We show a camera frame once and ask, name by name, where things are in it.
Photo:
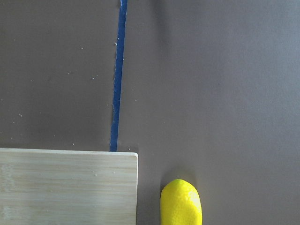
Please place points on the whole yellow lemon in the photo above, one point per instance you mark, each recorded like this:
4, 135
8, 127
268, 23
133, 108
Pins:
180, 204

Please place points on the wooden cutting board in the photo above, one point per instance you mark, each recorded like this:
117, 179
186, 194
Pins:
67, 187

